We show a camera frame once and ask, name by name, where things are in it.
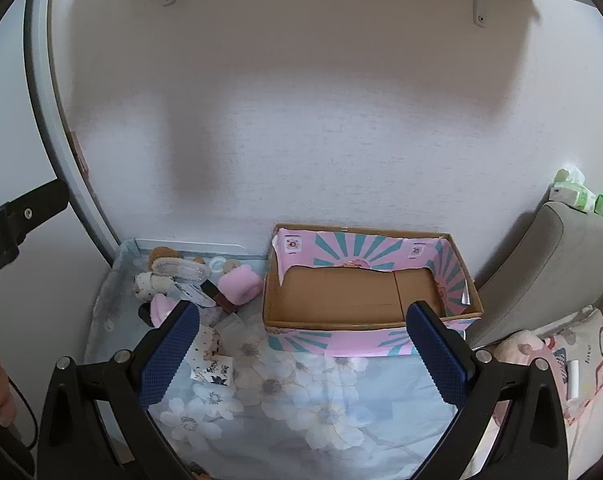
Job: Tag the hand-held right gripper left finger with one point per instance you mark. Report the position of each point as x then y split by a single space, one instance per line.
169 357

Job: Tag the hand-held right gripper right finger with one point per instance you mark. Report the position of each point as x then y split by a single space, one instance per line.
439 360

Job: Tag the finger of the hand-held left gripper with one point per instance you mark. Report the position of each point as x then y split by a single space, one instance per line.
29 212

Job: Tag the white printed sock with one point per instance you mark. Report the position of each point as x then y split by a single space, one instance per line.
211 355

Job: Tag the pink fluffy sock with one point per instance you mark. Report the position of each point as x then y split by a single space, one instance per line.
239 285
160 308

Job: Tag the cardboard box with pink lining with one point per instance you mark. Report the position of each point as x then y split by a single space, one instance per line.
331 290

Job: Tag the dark brown small box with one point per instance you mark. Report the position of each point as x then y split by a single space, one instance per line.
220 296

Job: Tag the brown round plush item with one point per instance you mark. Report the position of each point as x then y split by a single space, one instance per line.
160 254

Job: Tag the floral bed sheet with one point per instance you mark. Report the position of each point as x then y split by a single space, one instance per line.
291 410

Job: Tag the grey padded headboard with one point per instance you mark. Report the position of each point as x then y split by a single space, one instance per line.
541 270

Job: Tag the small white tube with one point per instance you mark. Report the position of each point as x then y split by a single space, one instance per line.
574 379

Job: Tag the printed pillow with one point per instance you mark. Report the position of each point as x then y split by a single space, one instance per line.
589 350

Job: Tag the green wet wipes packet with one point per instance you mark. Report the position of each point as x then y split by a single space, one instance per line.
574 192

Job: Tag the white round frame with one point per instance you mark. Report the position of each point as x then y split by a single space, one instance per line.
56 110

